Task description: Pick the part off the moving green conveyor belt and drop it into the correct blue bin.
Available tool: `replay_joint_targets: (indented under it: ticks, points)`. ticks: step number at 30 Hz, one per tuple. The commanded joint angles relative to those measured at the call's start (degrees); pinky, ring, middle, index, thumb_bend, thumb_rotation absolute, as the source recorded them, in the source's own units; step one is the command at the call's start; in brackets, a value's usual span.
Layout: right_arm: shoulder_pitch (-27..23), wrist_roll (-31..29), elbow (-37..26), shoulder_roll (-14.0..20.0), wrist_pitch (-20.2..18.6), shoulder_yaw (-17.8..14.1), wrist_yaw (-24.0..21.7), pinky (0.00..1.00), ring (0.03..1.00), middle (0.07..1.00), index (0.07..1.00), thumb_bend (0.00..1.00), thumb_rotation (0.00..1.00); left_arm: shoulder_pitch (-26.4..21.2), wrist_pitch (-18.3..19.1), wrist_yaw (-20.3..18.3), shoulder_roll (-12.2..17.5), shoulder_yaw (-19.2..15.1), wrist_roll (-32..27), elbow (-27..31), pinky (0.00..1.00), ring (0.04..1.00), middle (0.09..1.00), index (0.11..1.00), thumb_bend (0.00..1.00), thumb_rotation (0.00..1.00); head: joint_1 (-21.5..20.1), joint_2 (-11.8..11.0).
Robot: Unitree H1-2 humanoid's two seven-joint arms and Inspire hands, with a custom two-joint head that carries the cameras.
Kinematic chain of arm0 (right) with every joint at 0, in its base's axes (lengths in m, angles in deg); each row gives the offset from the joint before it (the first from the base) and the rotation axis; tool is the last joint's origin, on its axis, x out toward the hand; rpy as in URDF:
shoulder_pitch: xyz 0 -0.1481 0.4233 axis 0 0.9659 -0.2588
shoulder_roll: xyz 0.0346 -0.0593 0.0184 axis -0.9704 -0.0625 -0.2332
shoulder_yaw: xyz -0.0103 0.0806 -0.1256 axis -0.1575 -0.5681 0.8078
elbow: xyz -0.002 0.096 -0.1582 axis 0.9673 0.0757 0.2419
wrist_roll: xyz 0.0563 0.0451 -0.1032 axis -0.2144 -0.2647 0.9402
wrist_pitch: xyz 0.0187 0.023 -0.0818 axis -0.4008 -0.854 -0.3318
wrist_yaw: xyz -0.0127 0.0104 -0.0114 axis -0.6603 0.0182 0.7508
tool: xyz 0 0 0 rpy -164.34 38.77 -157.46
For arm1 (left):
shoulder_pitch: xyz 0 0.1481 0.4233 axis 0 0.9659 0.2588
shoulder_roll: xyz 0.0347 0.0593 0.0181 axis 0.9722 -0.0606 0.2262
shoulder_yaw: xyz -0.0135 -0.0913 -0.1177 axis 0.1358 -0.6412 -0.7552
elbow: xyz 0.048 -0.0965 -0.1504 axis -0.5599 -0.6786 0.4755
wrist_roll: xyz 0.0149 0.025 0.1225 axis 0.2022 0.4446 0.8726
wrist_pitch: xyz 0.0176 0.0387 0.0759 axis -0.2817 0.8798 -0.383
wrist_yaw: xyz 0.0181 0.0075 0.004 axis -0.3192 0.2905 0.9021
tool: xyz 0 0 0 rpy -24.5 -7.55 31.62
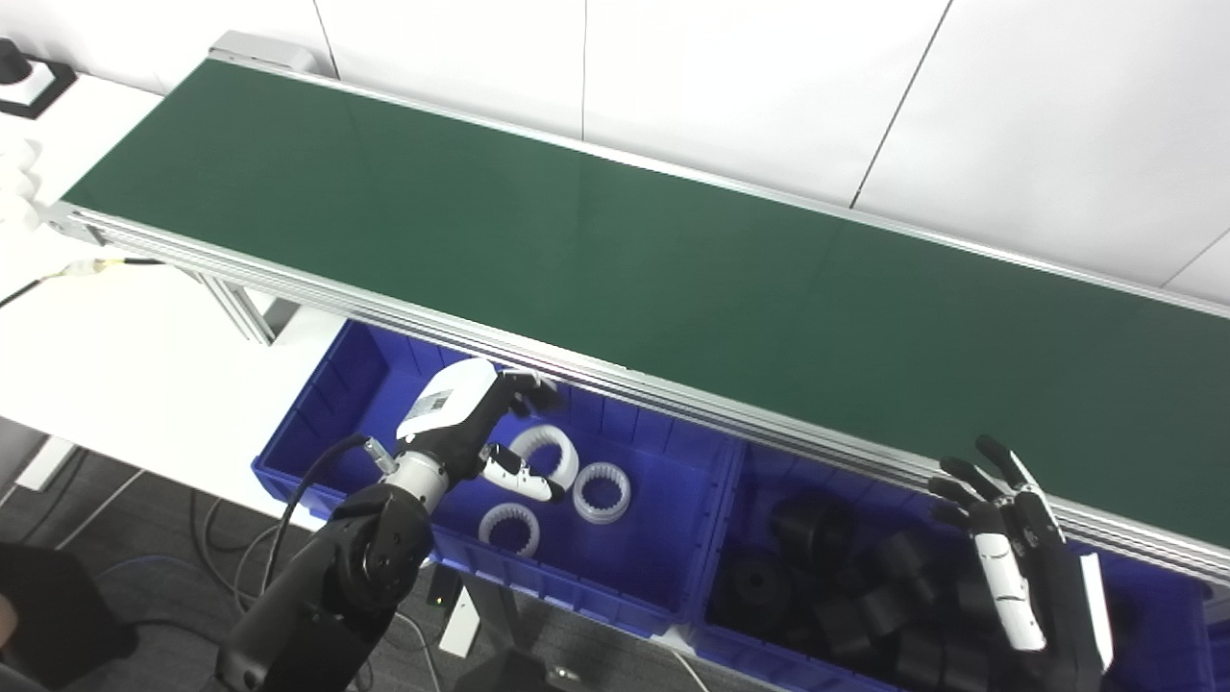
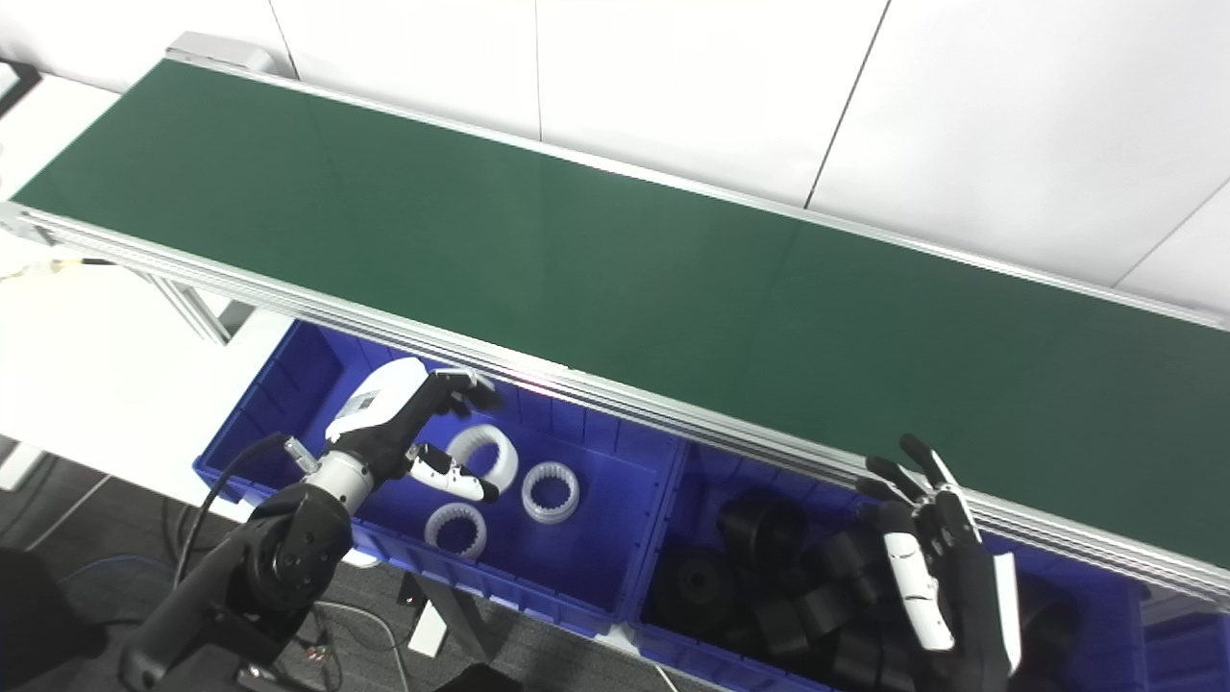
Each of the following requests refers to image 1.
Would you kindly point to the black round knob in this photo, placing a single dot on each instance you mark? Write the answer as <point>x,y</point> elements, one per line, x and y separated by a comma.
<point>12,62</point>

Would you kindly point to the black device on white base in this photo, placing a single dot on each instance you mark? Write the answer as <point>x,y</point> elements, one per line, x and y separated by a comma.
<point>58,91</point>

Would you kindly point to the blue bin with black parts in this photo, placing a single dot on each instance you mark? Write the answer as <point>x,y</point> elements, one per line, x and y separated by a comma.
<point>759,481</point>

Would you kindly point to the black rounded floor object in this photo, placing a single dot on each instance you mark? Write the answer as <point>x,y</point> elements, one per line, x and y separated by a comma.
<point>58,615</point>

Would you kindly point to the empty blue plastic bin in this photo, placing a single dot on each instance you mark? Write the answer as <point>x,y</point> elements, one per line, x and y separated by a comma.
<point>1220,663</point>

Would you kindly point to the grey conveyor end housing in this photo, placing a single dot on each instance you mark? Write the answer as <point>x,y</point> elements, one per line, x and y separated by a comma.
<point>259,48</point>

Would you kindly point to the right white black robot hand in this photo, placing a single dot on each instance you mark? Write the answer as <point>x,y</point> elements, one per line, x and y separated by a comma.
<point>1047,596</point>

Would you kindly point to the green conveyor belt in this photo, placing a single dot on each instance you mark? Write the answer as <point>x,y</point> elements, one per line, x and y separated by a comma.
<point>769,437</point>
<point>673,288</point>

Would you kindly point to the black stand base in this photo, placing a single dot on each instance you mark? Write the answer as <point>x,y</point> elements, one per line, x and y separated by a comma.
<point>528,673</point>

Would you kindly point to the blue bin with white rings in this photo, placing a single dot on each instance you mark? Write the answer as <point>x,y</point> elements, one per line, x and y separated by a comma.
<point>663,538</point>

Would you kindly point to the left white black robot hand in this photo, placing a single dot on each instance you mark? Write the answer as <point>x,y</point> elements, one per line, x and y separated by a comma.
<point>452,404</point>

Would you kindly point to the black cylindrical plastic part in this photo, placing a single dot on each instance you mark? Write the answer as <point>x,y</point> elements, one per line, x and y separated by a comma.
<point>807,529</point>
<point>759,581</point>
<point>898,556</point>
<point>966,601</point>

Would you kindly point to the white power strip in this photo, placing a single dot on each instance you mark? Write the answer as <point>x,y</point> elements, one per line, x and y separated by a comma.
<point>459,625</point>

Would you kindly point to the aluminium conveyor leg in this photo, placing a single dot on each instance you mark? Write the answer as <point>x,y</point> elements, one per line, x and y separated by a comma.
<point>240,308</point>

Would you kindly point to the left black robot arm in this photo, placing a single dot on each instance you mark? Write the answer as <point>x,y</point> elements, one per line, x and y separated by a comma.
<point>356,567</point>

